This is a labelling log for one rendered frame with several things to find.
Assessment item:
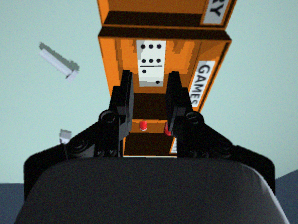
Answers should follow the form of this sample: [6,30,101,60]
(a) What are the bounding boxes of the orange bin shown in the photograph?
[97,0,237,157]

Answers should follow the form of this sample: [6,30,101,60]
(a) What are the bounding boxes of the white domino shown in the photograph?
[136,40,166,87]

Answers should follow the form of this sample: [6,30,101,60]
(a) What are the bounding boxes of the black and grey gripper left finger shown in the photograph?
[23,70,134,202]

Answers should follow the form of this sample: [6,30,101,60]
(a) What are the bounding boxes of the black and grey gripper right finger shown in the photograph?
[165,71,275,195]

